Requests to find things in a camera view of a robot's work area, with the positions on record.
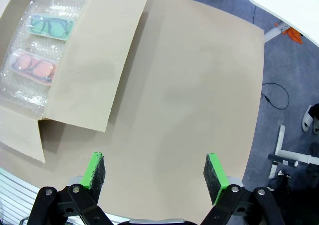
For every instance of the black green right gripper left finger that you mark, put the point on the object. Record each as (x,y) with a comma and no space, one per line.
(94,177)

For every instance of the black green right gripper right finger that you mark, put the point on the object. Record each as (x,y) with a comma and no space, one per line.
(215,177)

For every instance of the black glasses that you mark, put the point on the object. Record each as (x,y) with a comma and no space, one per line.
(32,67)
(49,27)

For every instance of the clear red glasses case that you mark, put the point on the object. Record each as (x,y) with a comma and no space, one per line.
(17,54)

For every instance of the clear green glasses case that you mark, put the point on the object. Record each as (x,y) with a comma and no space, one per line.
(68,33)

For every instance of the white ribbed robot base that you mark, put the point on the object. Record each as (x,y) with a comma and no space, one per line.
(15,187)

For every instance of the black chair base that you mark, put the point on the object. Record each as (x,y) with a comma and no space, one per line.
(294,182)

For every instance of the white black slipper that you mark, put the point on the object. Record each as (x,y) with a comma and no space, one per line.
(307,118)
(316,125)

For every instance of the clear bubble wrap sheet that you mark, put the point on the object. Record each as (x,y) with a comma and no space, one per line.
(22,93)

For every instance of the open brown cardboard box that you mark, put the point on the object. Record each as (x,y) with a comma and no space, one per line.
(99,60)

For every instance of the white table leg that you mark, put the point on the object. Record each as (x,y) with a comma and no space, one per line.
(274,33)

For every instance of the white side table top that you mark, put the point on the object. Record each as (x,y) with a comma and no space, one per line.
(286,3)

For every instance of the white tubular floor frame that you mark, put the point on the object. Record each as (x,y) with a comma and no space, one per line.
(294,156)

